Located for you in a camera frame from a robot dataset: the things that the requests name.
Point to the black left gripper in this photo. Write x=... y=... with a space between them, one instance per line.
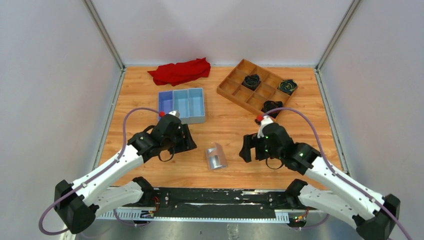
x=185 y=136

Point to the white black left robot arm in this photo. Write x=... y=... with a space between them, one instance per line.
x=102 y=182

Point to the black red rolled sock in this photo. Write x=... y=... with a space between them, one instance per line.
x=270 y=105

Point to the blue three-compartment tray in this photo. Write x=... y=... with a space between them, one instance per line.
x=188 y=102

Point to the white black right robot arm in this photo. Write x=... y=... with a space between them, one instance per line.
x=371 y=214

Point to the brown wooden divided tray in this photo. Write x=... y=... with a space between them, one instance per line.
x=256 y=89

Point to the black yellow rolled sock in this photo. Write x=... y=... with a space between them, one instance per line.
x=287 y=86

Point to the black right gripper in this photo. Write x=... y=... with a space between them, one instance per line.
x=250 y=145

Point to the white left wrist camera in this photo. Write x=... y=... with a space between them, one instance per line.
x=174 y=113

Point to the red cloth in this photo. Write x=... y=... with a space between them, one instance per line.
x=182 y=72

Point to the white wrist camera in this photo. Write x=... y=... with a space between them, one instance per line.
x=262 y=121
x=174 y=113

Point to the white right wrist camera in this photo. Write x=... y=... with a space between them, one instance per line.
x=262 y=121

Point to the aluminium frame rail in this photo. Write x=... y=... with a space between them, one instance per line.
x=142 y=215

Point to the black rolled sock in tray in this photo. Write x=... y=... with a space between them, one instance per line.
x=252 y=81

